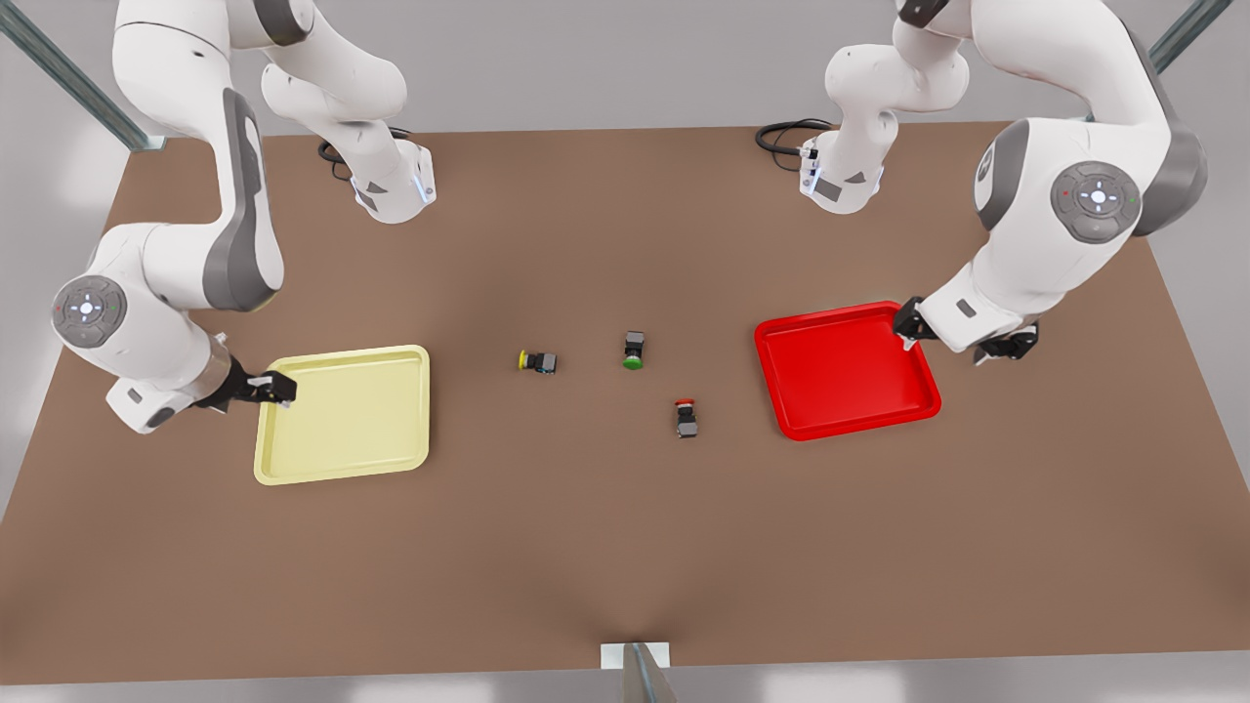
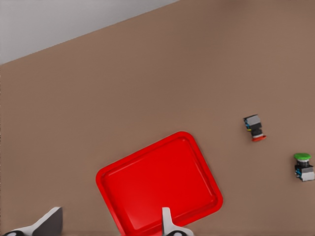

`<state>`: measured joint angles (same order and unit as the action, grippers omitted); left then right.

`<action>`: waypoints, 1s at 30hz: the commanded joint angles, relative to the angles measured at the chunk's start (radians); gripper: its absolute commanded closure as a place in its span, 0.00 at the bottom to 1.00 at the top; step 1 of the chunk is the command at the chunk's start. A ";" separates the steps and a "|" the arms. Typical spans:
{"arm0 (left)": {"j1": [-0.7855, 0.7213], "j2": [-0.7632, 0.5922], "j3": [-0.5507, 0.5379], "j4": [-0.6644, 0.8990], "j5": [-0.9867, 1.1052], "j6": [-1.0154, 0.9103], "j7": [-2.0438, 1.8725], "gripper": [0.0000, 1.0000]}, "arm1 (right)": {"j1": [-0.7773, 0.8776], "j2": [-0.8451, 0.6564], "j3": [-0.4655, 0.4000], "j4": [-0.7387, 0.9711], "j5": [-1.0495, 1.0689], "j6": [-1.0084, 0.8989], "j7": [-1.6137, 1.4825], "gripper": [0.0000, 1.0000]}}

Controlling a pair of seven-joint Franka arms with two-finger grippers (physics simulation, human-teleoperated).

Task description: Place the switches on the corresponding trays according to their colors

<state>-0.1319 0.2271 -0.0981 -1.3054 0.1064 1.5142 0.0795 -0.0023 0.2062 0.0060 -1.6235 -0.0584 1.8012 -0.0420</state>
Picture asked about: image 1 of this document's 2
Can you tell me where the pale yellow tray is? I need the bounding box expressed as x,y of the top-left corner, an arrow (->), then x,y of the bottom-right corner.
253,344 -> 432,487

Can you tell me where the red tray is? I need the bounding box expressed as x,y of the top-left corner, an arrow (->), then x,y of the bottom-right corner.
753,301 -> 943,443

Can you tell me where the black cable loop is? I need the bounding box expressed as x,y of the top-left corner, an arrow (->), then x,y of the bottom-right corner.
316,126 -> 416,184
754,118 -> 837,176

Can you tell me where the silver frame post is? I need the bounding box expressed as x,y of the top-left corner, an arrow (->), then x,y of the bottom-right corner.
1082,0 -> 1234,124
599,641 -> 679,703
0,0 -> 168,153

